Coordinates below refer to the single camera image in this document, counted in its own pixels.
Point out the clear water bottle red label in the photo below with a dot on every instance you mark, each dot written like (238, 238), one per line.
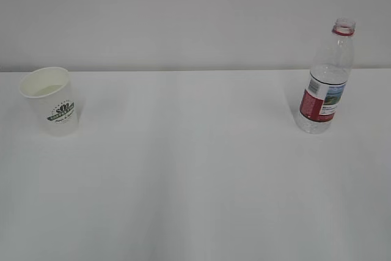
(328, 76)

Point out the white paper cup green logo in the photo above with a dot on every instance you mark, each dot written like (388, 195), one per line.
(49, 94)

